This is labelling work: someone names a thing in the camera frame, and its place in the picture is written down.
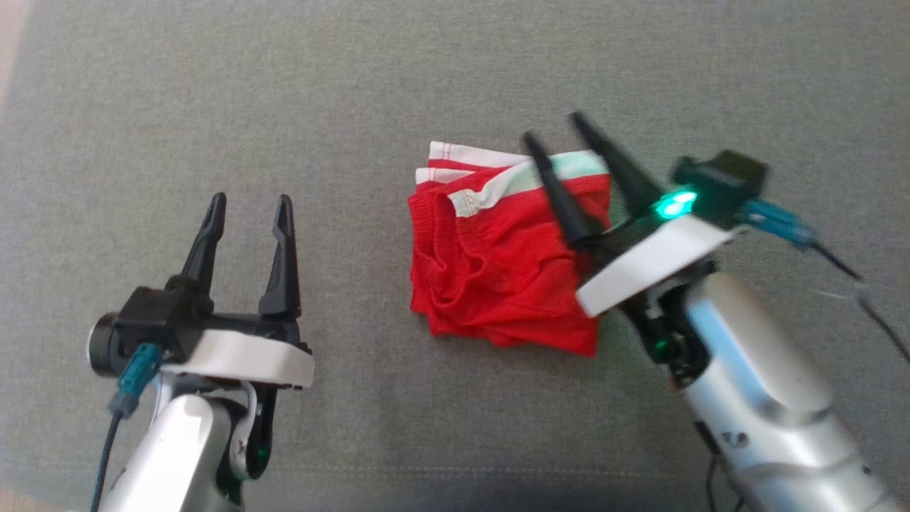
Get teal-plug right camera cable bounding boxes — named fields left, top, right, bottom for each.
left=739, top=198, right=910, bottom=365

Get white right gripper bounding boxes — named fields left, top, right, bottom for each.
left=521, top=112, right=744, bottom=319

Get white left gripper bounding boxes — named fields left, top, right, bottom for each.
left=161, top=192, right=316, bottom=390

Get large grey sofa seat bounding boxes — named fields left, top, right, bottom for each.
left=0, top=0, right=910, bottom=512

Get red shorts with white stripe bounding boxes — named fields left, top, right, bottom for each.
left=408, top=140, right=614, bottom=358

